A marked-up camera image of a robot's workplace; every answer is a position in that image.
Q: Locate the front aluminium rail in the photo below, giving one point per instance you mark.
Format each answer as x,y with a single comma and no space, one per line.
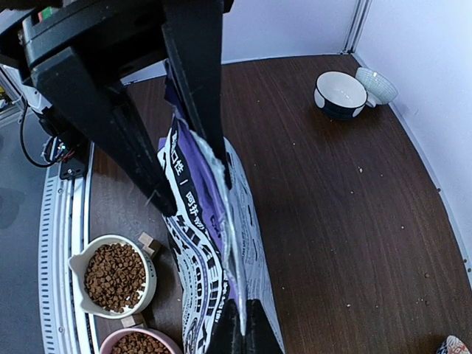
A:
44,221

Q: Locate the brown kibble pet food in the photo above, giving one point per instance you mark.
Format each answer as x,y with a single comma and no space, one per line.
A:
115,277

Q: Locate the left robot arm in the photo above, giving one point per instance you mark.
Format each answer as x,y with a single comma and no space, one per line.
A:
68,60

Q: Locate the kibble in pink bowl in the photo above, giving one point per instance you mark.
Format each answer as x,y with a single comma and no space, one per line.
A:
139,343

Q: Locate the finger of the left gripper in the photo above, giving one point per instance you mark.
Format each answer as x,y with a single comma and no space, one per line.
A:
193,38

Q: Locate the wooden block back left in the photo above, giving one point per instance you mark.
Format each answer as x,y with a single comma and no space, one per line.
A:
150,246

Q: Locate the wooden block between bowls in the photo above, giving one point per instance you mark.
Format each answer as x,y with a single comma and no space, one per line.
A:
134,320

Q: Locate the pink cat-ear pet bowl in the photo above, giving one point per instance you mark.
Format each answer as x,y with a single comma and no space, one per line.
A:
113,338

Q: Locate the purple puppy food bag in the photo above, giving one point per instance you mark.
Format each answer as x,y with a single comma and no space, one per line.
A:
214,236

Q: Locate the dark blue white bowl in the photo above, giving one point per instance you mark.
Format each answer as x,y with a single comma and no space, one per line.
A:
339,95

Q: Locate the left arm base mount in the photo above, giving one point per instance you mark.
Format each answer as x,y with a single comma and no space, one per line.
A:
66,146

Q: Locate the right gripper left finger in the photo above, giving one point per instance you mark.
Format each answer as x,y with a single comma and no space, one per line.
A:
226,337

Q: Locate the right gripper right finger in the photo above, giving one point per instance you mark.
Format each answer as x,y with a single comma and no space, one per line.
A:
259,337

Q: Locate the left aluminium frame post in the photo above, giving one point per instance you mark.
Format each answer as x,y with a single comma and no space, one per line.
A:
356,26

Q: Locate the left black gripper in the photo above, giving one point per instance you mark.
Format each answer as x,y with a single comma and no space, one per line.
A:
114,39

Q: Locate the cream pet bowl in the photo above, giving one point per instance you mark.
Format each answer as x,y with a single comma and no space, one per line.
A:
78,264

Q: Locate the left circuit board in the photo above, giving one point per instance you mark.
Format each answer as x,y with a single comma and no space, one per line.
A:
55,151

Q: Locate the grey bowl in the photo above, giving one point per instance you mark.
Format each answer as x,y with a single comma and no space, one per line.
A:
380,91

